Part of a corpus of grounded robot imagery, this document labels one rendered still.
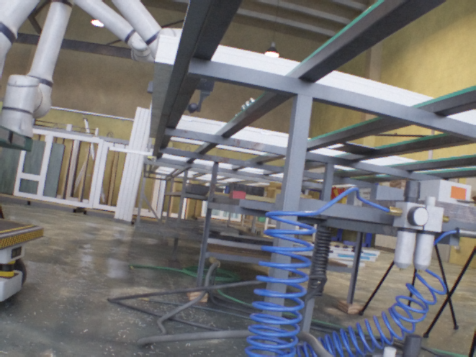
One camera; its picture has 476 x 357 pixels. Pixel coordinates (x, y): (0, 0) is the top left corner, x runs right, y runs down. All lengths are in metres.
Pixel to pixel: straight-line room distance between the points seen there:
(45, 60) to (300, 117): 1.66
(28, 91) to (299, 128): 1.48
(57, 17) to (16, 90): 0.48
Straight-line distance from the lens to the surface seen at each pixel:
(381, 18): 0.64
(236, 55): 1.15
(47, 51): 2.37
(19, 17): 1.61
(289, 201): 0.91
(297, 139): 0.92
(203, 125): 2.14
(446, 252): 10.47
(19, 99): 2.14
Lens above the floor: 0.55
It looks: 4 degrees up
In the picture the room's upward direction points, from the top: 8 degrees clockwise
